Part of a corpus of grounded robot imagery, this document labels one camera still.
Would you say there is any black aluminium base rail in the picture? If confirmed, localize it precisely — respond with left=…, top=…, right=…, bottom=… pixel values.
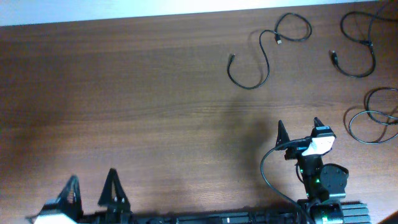
left=76, top=203, right=371, bottom=224

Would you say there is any thin black USB cable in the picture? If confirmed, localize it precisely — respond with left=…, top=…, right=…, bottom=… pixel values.
left=226, top=12, right=313, bottom=90

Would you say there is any long thin black cable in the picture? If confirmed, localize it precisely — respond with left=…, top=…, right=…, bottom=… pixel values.
left=348, top=86, right=398, bottom=145

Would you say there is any thick black cable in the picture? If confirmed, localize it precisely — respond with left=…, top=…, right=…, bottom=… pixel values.
left=329, top=0, right=398, bottom=78

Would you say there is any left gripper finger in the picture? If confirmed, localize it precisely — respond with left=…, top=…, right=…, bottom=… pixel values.
left=98, top=168, right=131, bottom=208
left=57, top=175, right=83, bottom=220

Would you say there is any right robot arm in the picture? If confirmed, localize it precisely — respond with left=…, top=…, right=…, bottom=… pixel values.
left=275, top=118, right=349, bottom=223

